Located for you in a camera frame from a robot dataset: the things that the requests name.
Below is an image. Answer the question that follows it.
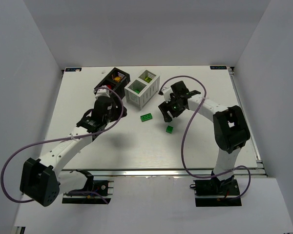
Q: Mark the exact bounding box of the green square lego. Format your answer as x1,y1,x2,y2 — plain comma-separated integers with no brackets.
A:
166,125,173,134

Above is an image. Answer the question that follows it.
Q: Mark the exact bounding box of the green long lego brick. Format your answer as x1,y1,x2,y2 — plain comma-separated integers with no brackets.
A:
140,113,153,122

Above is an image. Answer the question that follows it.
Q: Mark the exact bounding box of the orange long lego brick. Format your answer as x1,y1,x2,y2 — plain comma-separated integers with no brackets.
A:
113,76,122,83

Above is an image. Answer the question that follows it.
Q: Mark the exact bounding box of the lime and green lego stack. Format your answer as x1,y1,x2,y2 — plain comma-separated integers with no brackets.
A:
144,77,152,83

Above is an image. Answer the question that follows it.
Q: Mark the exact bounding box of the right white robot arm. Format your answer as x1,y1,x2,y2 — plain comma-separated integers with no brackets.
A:
159,81,251,183

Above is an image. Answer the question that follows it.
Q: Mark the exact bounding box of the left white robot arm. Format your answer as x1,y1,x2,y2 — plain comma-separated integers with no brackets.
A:
20,95,126,207

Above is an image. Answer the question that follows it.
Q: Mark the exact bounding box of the white slotted container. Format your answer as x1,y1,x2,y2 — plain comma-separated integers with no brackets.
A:
125,69,160,110

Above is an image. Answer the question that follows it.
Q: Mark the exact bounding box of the black slotted container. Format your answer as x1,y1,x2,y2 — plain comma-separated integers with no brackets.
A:
95,67,130,99

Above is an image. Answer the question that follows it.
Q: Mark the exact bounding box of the right blue corner label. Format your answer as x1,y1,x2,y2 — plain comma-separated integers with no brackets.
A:
210,65,227,70

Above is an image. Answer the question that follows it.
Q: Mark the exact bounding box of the blue corner label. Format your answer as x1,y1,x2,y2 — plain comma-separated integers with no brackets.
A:
65,67,82,72
210,65,227,70

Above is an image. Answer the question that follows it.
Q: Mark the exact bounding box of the left blue corner label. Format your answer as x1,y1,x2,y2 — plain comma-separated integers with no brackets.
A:
65,67,82,72

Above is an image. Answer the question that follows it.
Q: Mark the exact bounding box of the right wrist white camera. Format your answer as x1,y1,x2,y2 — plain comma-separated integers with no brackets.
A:
158,87,173,103

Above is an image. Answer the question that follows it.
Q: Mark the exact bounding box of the wrist white camera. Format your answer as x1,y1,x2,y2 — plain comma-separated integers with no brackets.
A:
93,88,110,99
158,87,173,103

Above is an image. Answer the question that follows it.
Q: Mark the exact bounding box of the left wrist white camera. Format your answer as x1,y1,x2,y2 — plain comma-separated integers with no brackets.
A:
93,88,110,99

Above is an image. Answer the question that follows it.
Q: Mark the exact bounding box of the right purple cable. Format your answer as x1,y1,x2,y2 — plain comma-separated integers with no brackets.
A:
160,76,251,199

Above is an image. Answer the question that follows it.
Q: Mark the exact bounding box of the purple cable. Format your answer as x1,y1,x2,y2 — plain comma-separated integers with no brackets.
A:
160,76,251,199
0,87,125,204

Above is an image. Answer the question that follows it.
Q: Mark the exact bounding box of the aluminium table front rail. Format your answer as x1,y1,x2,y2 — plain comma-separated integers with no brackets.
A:
63,168,218,177

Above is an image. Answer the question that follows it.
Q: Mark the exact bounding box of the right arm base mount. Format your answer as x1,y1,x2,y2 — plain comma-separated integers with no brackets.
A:
189,176,242,207

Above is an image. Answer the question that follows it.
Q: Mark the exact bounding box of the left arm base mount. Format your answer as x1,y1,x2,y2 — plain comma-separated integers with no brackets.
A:
62,170,114,205

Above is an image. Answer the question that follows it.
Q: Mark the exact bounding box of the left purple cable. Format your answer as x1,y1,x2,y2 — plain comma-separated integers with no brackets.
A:
0,87,125,204

